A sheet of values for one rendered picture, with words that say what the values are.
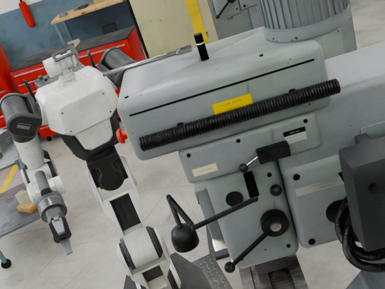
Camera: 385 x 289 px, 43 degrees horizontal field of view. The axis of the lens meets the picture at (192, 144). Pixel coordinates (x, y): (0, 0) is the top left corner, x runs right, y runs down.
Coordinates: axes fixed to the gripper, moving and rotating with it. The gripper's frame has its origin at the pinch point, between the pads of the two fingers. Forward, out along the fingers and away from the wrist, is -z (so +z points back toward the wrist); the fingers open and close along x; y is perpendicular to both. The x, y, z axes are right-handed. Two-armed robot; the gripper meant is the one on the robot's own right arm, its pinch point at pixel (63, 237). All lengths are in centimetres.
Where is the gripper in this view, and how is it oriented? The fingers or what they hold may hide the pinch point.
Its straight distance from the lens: 166.2
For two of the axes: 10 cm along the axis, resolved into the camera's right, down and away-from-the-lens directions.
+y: 8.9, -3.4, 2.9
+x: -0.6, -7.4, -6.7
